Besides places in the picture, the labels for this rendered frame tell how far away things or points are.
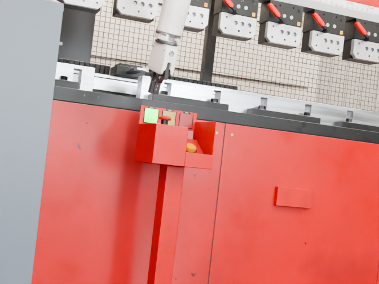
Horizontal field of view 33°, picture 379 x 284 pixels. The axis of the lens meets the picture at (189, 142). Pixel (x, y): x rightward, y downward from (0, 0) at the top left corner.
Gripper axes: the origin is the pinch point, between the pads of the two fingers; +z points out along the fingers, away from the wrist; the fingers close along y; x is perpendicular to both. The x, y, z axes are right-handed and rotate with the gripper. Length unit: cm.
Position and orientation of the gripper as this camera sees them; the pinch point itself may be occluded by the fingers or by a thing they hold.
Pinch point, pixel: (154, 87)
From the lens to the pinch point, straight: 209.1
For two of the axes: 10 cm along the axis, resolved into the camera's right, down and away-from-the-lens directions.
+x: -8.1, -0.8, -5.8
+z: -2.6, 9.4, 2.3
